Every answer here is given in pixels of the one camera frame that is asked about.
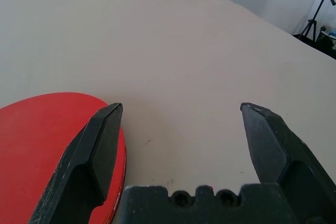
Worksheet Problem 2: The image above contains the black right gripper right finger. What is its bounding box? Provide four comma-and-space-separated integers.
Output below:
239, 102, 336, 224

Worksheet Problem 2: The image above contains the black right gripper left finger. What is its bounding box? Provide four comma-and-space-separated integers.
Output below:
27, 102, 123, 224

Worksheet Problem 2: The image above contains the red ping-pong paddle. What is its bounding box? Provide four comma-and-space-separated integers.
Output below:
0, 92, 128, 224

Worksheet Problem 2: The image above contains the black camera tripod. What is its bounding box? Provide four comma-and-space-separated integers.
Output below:
298, 0, 336, 44

